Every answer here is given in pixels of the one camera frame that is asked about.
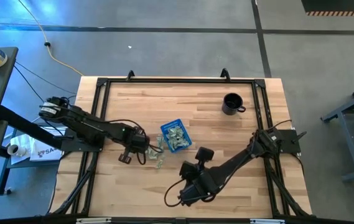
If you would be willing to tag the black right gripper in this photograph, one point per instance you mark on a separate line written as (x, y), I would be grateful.
(198, 186)

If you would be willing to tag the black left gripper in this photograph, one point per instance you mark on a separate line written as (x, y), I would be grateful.
(139, 141)

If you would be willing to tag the blue plastic basket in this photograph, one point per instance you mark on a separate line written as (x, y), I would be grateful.
(170, 123)

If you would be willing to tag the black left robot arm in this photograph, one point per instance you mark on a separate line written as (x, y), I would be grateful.
(86, 124)

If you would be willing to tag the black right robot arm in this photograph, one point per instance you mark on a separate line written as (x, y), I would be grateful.
(242, 158)

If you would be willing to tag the white strip label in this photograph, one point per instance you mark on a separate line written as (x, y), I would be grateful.
(267, 221)
(92, 221)

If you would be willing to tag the dark blue enamel mug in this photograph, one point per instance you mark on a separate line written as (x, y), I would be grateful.
(232, 104)

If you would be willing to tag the white printed paper bag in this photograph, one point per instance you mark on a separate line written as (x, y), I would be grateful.
(46, 154)

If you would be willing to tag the black clamp lever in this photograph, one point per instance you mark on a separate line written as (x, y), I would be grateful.
(301, 136)

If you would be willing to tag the white pipe fitting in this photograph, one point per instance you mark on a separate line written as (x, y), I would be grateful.
(16, 150)

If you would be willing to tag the blue desk leg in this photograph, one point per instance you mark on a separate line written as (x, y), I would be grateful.
(2, 180)

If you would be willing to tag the grey metal cart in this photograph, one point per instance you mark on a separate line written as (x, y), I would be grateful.
(351, 146)

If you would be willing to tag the black mat hazard stripe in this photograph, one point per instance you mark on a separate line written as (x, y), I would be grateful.
(335, 6)

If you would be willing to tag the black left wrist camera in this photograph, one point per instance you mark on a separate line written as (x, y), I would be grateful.
(125, 158)

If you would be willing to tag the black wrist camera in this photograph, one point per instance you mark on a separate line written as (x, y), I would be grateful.
(204, 154)
(125, 158)

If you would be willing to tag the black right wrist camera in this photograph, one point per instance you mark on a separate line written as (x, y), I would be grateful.
(204, 154)

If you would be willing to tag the black frame hook bracket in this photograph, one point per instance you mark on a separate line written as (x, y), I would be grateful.
(130, 71)
(225, 69)

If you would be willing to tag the black aluminium table frame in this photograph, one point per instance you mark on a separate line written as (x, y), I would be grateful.
(179, 81)

